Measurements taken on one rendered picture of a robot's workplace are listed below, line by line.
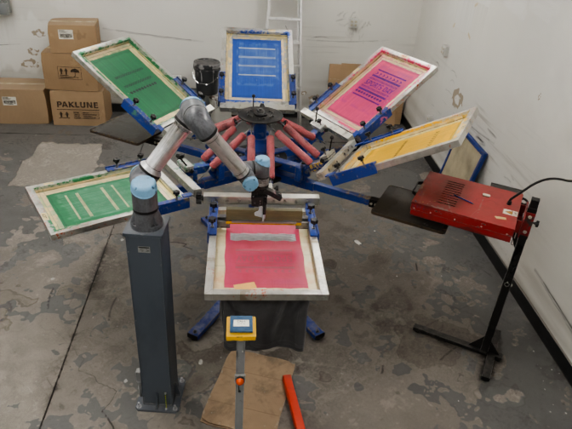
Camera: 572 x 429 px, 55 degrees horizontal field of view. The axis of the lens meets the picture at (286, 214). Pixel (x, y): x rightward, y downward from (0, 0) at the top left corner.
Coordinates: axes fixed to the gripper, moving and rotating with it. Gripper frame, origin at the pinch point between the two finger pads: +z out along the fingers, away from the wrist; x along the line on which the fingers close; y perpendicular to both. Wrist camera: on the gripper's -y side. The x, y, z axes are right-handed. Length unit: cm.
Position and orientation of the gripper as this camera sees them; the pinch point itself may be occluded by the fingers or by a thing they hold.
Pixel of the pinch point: (264, 216)
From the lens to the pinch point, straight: 296.1
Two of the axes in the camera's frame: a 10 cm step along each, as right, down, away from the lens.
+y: -10.0, -0.2, -0.9
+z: -0.7, 8.5, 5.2
